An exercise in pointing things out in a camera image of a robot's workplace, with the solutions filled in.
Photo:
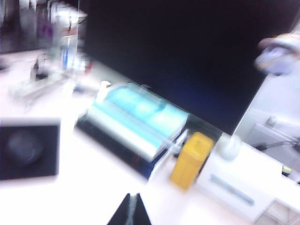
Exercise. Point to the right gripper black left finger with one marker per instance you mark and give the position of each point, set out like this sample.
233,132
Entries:
123,213

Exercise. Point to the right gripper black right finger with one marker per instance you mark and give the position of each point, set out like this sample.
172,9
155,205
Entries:
140,213

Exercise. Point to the black computer mouse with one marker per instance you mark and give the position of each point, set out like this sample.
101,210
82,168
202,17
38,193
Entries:
23,148

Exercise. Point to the black mouse pad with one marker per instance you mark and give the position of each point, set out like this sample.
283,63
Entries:
50,150

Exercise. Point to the white pen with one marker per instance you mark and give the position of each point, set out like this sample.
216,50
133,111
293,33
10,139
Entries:
168,154

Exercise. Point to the yellow box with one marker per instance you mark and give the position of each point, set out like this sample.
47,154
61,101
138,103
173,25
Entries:
191,159

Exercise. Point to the white box with blue stripe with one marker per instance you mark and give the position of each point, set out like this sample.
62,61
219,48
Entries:
234,173

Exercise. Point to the white cup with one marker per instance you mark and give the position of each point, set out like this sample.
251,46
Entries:
228,150

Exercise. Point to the black computer monitor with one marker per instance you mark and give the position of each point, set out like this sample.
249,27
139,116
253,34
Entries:
175,47

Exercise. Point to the penguin plush with hat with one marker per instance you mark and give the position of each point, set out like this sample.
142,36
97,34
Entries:
274,58

